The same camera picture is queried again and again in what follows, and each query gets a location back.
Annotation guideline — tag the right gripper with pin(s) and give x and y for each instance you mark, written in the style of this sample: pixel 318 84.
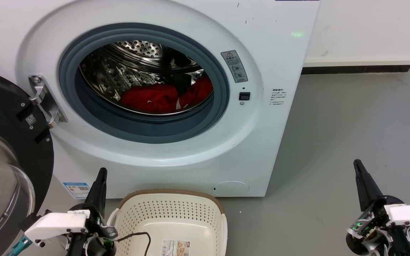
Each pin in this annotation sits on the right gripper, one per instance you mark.
pixel 368 231

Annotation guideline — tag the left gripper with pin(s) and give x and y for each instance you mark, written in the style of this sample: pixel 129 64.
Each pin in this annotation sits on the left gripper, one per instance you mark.
pixel 94 245

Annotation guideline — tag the red garment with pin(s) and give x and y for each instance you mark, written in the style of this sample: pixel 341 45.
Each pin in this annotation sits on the red garment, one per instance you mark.
pixel 144 97

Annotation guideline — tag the cream perforated laundry basket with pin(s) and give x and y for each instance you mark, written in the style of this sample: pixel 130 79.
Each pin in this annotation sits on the cream perforated laundry basket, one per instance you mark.
pixel 176 227

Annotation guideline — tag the printed warning label sticker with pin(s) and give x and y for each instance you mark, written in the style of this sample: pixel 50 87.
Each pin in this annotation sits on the printed warning label sticker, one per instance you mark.
pixel 175 248

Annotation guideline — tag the stainless steel washing machine drum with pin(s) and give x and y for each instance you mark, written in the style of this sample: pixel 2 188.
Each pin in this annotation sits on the stainless steel washing machine drum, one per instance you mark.
pixel 119 71

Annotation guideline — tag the blue energy label sticker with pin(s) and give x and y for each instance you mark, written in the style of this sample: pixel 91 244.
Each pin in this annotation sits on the blue energy label sticker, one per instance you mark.
pixel 77 190

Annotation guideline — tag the grey rubber door gasket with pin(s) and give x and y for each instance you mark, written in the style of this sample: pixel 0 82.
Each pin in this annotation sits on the grey rubber door gasket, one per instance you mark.
pixel 137 131

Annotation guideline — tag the white QR code sticker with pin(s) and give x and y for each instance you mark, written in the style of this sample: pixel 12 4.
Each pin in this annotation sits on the white QR code sticker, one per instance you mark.
pixel 31 120

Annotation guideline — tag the silver metal door hinge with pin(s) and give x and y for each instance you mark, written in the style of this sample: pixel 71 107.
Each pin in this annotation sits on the silver metal door hinge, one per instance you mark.
pixel 45 99

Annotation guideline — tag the white front-load washing machine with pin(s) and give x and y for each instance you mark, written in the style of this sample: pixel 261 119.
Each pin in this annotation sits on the white front-load washing machine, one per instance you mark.
pixel 262 142

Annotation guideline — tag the small printed text label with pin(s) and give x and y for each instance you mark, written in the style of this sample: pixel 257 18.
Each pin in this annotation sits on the small printed text label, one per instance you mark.
pixel 278 96

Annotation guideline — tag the round drain filter cover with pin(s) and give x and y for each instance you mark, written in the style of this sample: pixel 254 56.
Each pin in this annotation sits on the round drain filter cover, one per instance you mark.
pixel 230 188

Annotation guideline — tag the black door latch socket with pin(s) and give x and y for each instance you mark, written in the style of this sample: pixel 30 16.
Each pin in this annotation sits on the black door latch socket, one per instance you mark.
pixel 244 96

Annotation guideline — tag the grey warning sticker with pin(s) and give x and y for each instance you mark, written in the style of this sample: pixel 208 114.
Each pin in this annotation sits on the grey warning sticker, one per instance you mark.
pixel 234 65

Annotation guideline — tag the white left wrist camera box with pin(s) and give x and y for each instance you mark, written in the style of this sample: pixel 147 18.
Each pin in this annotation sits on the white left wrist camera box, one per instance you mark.
pixel 55 224

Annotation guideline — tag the white wall baseboard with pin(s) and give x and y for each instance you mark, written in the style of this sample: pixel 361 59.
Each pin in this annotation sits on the white wall baseboard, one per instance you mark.
pixel 351 62

